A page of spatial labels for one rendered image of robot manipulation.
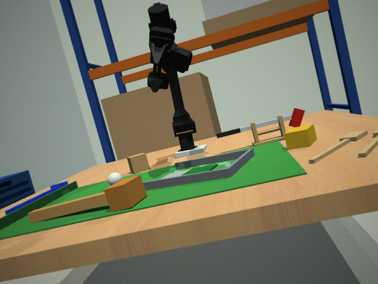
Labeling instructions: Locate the tan rectangular bar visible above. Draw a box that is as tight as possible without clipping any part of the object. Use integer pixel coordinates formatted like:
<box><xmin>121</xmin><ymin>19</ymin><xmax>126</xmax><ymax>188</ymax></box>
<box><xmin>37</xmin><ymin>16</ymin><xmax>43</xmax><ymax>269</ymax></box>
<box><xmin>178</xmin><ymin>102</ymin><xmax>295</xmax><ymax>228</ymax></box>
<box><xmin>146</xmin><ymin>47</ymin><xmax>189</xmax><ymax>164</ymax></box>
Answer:
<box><xmin>309</xmin><ymin>130</ymin><xmax>368</xmax><ymax>164</ymax></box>
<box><xmin>358</xmin><ymin>129</ymin><xmax>378</xmax><ymax>158</ymax></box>

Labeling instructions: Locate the white golf ball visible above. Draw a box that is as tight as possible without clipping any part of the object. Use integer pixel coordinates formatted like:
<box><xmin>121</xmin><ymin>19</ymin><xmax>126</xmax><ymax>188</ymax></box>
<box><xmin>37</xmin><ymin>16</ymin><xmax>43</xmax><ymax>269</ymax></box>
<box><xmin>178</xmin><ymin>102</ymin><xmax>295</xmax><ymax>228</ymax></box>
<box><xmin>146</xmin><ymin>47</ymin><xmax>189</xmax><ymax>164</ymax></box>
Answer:
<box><xmin>107</xmin><ymin>172</ymin><xmax>122</xmax><ymax>185</ymax></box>

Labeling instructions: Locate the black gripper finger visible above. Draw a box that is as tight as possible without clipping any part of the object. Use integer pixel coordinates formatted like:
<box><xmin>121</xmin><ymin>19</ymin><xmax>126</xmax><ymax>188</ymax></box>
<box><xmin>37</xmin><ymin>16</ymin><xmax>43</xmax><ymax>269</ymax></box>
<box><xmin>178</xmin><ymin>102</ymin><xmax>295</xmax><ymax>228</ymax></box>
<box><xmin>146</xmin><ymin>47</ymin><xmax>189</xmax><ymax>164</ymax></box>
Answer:
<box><xmin>148</xmin><ymin>77</ymin><xmax>169</xmax><ymax>93</ymax></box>
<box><xmin>149</xmin><ymin>36</ymin><xmax>172</xmax><ymax>65</ymax></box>

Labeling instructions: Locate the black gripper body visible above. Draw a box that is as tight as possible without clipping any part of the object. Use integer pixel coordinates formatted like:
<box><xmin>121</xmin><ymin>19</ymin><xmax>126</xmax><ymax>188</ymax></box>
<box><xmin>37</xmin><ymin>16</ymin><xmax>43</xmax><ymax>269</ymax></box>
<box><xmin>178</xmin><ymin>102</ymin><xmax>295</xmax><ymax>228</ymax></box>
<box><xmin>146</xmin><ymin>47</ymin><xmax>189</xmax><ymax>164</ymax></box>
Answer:
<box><xmin>148</xmin><ymin>27</ymin><xmax>174</xmax><ymax>90</ymax></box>

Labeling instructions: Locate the yellow block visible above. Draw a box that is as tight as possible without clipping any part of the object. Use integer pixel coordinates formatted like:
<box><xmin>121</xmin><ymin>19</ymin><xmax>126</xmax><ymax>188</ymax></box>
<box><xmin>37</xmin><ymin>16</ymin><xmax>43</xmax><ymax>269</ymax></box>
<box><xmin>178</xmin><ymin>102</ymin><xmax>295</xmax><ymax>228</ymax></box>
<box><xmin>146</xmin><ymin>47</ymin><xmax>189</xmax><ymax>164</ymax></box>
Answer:
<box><xmin>284</xmin><ymin>124</ymin><xmax>317</xmax><ymax>150</ymax></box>

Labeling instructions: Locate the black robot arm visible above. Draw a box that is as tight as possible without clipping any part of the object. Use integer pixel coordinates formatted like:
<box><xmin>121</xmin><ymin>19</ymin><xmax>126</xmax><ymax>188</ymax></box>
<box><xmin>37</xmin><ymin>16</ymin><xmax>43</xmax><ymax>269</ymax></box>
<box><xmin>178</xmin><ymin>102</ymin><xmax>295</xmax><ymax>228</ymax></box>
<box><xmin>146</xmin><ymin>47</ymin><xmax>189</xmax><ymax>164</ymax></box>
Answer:
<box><xmin>148</xmin><ymin>2</ymin><xmax>197</xmax><ymax>151</ymax></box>

